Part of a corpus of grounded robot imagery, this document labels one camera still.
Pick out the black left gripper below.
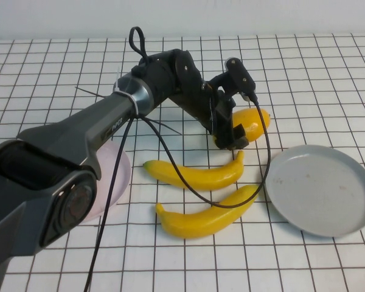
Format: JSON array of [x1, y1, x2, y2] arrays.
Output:
[[200, 72, 249, 150]]

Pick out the yellow mango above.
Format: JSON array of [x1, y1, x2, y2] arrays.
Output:
[[231, 108, 271, 144]]

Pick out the slim yellow banana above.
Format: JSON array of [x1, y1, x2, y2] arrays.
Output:
[[142, 150, 246, 192]]

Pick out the thick yellow banana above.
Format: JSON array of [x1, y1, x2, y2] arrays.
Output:
[[155, 184, 259, 240]]

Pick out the grey round plate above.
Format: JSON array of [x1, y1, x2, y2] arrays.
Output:
[[264, 144, 365, 238]]

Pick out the pink round plate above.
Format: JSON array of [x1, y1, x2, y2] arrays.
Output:
[[88, 142, 132, 223]]

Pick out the black zip tie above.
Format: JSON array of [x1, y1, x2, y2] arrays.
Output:
[[139, 115, 183, 135], [74, 86, 106, 99]]

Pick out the white grid-pattern tablecloth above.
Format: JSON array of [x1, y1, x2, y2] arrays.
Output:
[[0, 33, 365, 292]]

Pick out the white zip tie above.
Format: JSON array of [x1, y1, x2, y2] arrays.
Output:
[[113, 68, 141, 118]]

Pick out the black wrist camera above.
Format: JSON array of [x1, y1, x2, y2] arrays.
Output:
[[224, 57, 257, 100]]

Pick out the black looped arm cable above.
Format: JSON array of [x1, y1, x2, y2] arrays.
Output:
[[129, 26, 150, 61]]

